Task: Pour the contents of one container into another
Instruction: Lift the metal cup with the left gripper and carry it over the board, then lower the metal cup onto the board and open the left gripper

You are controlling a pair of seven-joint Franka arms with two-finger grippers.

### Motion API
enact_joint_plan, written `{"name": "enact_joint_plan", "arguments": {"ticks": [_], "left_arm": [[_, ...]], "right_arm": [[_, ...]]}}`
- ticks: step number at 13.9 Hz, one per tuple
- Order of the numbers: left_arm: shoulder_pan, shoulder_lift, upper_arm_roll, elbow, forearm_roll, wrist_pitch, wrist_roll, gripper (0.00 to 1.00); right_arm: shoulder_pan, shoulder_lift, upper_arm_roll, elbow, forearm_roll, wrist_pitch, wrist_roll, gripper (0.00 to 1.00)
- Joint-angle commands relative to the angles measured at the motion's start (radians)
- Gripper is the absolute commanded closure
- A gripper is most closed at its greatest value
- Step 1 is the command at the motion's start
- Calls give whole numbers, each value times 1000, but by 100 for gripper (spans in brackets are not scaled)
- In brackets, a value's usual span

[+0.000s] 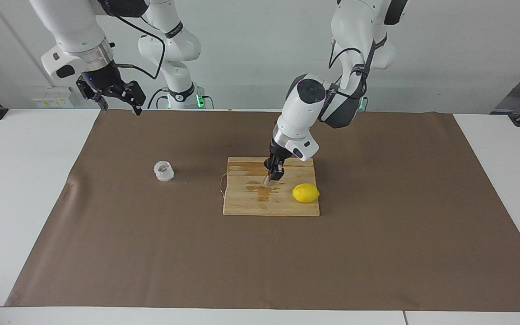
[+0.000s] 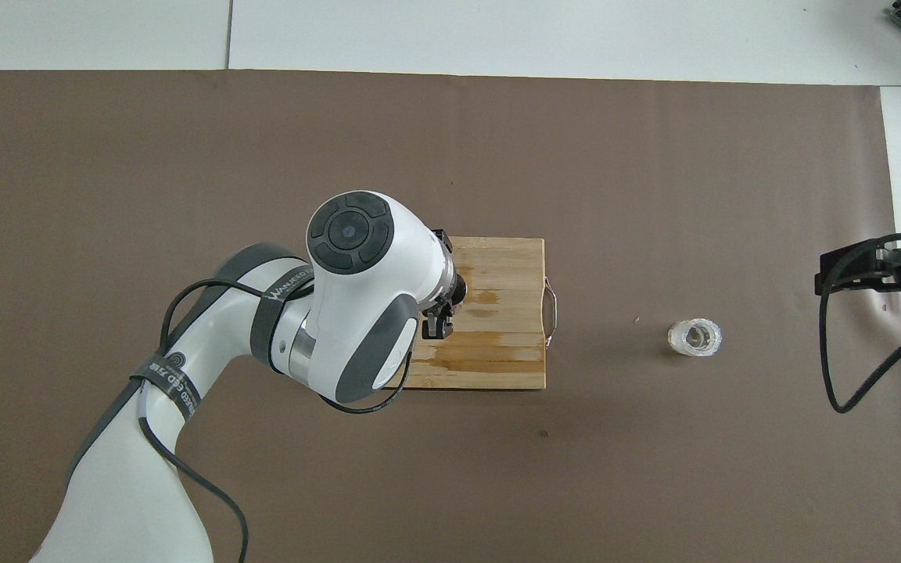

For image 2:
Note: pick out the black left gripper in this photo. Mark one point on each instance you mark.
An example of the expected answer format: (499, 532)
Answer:
(460, 288)

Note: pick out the clear textured glass cup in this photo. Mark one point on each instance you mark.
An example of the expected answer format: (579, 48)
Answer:
(694, 338)

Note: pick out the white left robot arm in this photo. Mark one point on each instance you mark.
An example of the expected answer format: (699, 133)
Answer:
(357, 313)

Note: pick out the wooden cutting board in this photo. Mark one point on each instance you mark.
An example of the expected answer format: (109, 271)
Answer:
(505, 352)

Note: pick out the brown paper table mat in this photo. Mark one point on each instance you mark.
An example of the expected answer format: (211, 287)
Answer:
(654, 156)

